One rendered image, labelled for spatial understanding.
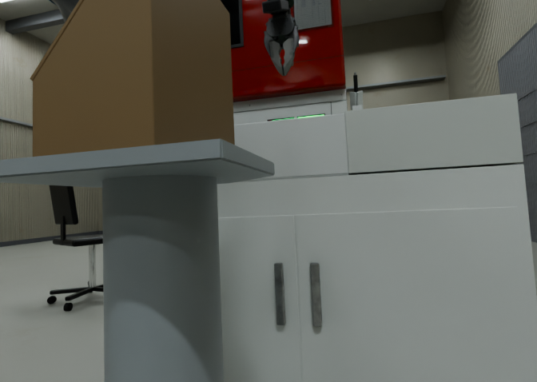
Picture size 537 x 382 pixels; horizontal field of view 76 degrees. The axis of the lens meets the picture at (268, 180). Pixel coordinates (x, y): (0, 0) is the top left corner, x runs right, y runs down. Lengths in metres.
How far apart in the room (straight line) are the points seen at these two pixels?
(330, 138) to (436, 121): 0.23
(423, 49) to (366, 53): 1.58
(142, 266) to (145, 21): 0.28
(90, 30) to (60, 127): 0.11
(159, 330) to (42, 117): 0.29
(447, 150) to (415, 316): 0.36
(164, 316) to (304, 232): 0.44
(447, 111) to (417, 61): 10.46
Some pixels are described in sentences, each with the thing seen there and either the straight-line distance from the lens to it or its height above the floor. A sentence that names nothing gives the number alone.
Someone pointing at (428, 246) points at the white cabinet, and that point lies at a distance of 0.83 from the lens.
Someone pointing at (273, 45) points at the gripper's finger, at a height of 1.16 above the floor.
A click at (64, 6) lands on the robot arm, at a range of 0.68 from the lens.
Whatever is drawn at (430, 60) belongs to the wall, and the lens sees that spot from 11.36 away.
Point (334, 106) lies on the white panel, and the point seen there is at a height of 1.15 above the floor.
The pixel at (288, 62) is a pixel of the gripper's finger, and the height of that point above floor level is 1.11.
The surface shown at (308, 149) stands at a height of 0.88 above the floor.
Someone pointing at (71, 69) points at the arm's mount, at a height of 0.92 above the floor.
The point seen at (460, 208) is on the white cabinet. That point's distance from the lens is 0.84.
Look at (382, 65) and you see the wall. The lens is 11.19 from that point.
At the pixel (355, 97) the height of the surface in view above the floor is 1.08.
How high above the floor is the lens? 0.76
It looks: 4 degrees up
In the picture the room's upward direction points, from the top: 3 degrees counter-clockwise
